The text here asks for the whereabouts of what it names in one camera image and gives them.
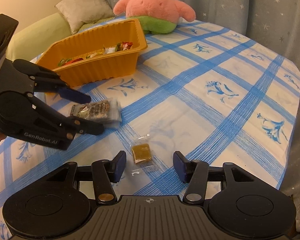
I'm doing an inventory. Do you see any blue checked tablecloth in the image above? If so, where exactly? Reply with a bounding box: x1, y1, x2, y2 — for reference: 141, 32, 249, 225
0, 19, 300, 240

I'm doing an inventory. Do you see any beige pillow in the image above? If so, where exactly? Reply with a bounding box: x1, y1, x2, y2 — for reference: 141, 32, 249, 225
55, 0, 115, 35

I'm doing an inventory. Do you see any silver green snack pouch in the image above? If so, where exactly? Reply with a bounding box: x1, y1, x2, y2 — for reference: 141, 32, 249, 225
104, 42, 123, 54

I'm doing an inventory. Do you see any green sofa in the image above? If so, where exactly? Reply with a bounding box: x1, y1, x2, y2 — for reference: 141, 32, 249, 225
6, 12, 73, 60

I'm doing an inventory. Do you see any orange plastic tray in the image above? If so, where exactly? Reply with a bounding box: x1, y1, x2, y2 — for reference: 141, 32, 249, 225
35, 18, 148, 88

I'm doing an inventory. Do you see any dark clear snack packet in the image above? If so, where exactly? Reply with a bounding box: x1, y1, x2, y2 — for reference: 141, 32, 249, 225
69, 97, 122, 130

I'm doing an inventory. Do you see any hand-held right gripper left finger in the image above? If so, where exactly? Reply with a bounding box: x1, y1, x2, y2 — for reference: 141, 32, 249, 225
46, 151, 127, 204

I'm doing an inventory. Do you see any large red snack packet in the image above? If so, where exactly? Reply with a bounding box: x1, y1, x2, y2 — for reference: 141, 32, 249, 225
65, 57, 85, 65

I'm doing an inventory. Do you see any green chevron pillow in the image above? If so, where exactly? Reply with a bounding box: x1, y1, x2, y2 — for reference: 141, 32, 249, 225
76, 17, 115, 32

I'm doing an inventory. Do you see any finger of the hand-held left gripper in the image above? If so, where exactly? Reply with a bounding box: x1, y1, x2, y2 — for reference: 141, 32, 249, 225
31, 96, 106, 140
12, 59, 92, 103

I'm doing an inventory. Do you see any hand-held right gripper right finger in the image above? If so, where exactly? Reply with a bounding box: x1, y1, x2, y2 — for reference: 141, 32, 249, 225
173, 151, 255, 204

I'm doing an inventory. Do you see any pink starfish plush toy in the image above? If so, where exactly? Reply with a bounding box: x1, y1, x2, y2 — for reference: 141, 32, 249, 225
113, 0, 196, 35

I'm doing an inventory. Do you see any brown candy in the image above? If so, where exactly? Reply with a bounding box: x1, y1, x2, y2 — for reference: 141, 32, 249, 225
130, 134, 157, 177

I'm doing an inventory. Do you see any grey star print curtain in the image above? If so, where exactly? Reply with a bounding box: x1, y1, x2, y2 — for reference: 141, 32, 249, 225
85, 0, 300, 230

